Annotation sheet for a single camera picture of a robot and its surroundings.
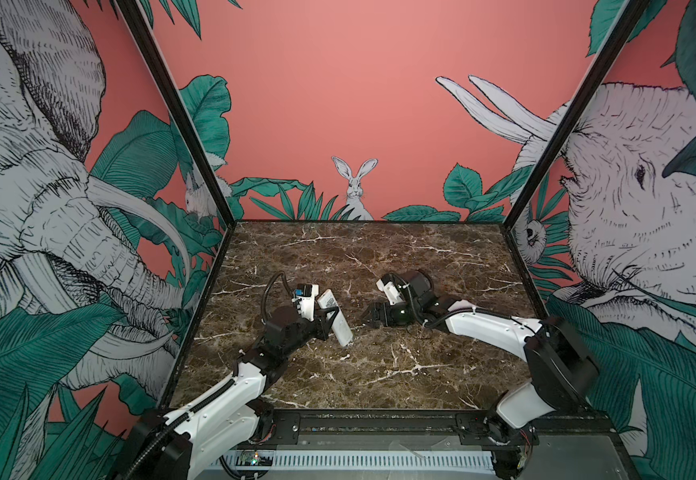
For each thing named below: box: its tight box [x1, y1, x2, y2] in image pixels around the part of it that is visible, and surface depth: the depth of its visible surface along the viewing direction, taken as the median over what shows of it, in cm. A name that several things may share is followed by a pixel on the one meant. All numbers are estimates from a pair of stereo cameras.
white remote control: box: [317, 289, 354, 347], surface depth 82 cm
